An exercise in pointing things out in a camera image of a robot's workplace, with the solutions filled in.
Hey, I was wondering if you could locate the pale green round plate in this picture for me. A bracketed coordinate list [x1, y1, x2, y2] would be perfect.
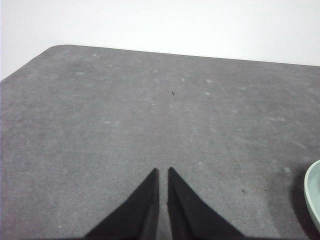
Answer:
[303, 159, 320, 226]

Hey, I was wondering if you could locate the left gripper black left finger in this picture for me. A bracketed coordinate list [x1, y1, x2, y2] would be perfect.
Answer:
[83, 168, 161, 240]

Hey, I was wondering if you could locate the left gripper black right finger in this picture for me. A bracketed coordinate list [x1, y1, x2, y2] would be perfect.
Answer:
[166, 166, 248, 240]

